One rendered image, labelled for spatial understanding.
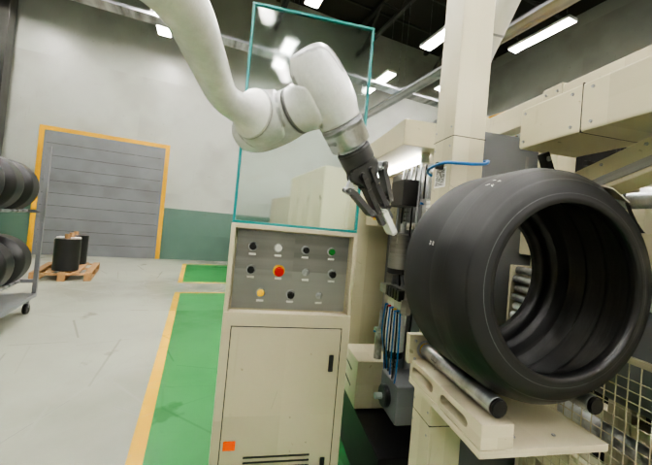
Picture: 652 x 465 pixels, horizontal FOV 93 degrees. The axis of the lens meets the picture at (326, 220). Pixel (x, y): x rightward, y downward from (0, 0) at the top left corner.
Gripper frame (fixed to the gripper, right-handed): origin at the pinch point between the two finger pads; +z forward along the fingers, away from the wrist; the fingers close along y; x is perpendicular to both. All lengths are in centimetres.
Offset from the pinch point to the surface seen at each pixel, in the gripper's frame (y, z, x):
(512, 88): -1070, 317, -661
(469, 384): 5.7, 46.1, 12.8
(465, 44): -75, -21, -25
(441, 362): 4, 50, 1
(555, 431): -5, 68, 25
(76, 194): 233, -65, -911
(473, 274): -5.0, 14.7, 16.2
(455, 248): -7.0, 10.2, 11.3
